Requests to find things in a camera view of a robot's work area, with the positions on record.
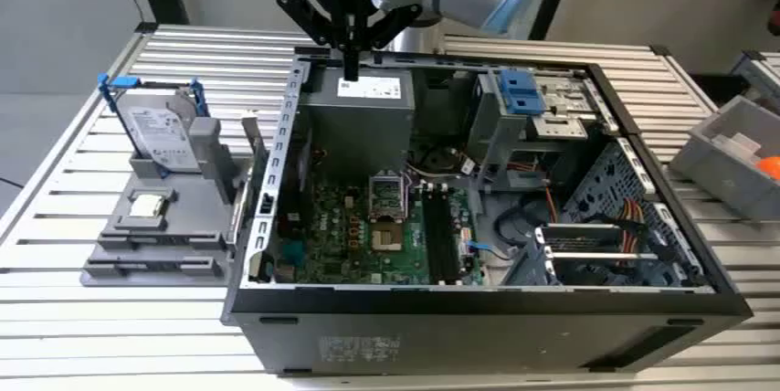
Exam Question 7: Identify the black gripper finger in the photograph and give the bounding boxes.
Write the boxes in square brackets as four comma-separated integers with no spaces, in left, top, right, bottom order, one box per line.
[275,0,354,81]
[351,3,424,81]

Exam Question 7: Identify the RAM slot white clips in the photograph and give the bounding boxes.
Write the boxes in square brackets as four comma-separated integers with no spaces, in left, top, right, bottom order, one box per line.
[430,184,452,285]
[444,184,464,285]

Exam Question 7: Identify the grey power supply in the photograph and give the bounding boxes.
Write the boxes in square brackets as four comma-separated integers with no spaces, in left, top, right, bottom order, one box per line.
[298,66,418,186]

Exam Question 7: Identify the blue plastic drive latch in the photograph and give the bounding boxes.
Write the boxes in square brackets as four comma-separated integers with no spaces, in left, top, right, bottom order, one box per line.
[498,69,544,114]

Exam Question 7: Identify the green graphics card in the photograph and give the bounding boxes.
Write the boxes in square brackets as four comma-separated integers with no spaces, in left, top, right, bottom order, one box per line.
[228,110,274,246]

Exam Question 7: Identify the hard disk in blue carrier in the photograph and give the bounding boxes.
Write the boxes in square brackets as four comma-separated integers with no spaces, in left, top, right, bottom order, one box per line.
[96,73,212,180]

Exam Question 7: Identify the metal socket cover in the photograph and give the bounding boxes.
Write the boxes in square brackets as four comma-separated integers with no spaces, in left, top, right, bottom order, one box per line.
[368,172,407,221]

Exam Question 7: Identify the CPU socket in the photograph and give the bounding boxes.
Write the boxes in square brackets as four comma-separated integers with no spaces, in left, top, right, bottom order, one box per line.
[371,221,407,253]

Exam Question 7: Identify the grey parts rack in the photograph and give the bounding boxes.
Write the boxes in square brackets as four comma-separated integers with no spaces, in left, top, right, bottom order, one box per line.
[80,110,270,288]

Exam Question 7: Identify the silver CPU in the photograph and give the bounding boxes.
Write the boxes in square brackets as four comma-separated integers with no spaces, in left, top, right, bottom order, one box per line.
[126,193,167,219]

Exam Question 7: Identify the green motherboard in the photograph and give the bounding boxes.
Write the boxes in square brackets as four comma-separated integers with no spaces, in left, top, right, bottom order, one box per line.
[274,180,490,286]

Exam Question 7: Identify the metal disk bay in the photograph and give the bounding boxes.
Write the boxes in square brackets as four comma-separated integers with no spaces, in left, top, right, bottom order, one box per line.
[504,221,678,286]

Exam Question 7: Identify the neighbouring metal table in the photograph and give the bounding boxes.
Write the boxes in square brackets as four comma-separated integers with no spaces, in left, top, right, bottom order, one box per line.
[728,49,780,113]

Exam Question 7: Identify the white block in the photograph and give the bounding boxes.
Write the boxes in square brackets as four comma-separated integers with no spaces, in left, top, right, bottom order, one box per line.
[710,132,763,159]

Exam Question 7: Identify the grey plastic bin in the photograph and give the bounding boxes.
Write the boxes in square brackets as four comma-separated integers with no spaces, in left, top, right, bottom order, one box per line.
[668,94,780,223]

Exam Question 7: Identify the black PC case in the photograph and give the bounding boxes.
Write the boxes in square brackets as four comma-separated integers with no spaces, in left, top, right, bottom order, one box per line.
[220,46,756,376]

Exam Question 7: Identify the orange ball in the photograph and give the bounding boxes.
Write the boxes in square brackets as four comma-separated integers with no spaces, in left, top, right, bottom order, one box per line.
[750,155,780,182]

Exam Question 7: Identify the power supply wire bundle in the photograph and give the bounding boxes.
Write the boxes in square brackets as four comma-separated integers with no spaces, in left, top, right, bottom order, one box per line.
[404,160,490,182]

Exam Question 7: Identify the thin orange wire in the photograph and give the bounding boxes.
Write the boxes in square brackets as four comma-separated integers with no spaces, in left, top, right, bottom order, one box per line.
[543,180,560,226]

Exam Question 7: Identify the dark blue cable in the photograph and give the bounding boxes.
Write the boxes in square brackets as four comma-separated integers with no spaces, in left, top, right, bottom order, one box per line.
[491,201,538,250]

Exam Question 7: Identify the orange yellow red wire bundle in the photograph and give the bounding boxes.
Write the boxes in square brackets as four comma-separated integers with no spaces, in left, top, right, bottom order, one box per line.
[614,197,648,269]

